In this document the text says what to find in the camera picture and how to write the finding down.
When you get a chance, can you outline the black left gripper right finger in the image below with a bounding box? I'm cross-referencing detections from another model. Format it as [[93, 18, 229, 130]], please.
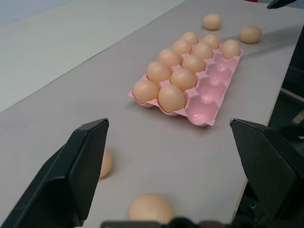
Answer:
[[229, 118, 304, 228]]

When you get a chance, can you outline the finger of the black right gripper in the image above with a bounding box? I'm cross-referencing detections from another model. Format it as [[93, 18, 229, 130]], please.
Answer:
[[266, 0, 296, 10]]

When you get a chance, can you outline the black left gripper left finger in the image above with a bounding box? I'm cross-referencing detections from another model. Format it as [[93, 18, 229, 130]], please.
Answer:
[[0, 118, 110, 228]]

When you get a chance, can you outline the pink egg tray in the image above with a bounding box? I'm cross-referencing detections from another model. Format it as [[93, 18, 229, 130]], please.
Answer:
[[127, 42, 244, 127]]

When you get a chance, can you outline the beige egg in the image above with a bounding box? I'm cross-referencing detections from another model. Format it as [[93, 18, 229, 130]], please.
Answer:
[[181, 31, 200, 45], [170, 68, 197, 92], [239, 25, 263, 44], [181, 54, 206, 75], [158, 84, 185, 113], [171, 39, 192, 55], [201, 34, 220, 50], [146, 61, 171, 84], [158, 48, 181, 68], [191, 41, 214, 60], [220, 39, 240, 60], [129, 192, 177, 226], [133, 79, 159, 104], [98, 148, 114, 179], [202, 13, 223, 30]]

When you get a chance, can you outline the black bulky object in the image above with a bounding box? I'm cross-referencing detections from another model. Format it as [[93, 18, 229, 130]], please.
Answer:
[[267, 23, 304, 133]]

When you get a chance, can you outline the light wooden frame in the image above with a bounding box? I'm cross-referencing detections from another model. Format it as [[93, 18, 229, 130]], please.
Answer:
[[280, 87, 304, 125]]

